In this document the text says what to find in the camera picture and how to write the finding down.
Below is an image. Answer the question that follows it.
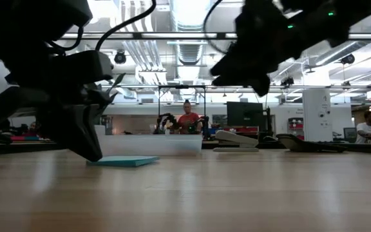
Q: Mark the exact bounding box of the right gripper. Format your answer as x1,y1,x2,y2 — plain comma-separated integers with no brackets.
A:
209,0,306,97

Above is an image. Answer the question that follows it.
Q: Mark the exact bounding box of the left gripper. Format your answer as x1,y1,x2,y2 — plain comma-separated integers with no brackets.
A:
0,48,114,162

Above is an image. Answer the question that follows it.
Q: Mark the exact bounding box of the blue sticky note pad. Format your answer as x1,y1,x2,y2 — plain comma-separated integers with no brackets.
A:
86,155,160,168

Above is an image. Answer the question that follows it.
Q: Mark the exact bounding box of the black monitor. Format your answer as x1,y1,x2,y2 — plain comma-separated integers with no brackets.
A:
226,101,264,127

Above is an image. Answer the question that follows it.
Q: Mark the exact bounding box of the white stapler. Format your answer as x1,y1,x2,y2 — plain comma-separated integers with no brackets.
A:
213,130,260,153

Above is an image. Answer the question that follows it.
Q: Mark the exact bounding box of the clear plastic storage container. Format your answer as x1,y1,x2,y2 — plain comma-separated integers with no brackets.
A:
97,134,204,157

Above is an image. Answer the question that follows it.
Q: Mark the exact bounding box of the person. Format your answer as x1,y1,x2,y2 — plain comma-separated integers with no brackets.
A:
175,99,203,135
354,110,371,145

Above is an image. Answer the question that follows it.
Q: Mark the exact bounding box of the white column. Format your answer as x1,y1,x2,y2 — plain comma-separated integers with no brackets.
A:
302,88,334,142

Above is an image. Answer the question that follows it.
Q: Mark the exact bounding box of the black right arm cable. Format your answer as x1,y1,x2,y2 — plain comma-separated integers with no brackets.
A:
202,0,229,54

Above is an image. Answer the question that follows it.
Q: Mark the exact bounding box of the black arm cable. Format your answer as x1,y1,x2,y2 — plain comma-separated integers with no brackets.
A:
202,0,229,54
46,0,158,53

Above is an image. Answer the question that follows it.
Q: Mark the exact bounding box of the black overhead frame beam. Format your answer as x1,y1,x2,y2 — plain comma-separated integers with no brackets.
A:
61,32,371,41

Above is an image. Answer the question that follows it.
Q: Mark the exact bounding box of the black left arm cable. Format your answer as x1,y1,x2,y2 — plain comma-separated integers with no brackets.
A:
46,0,158,53

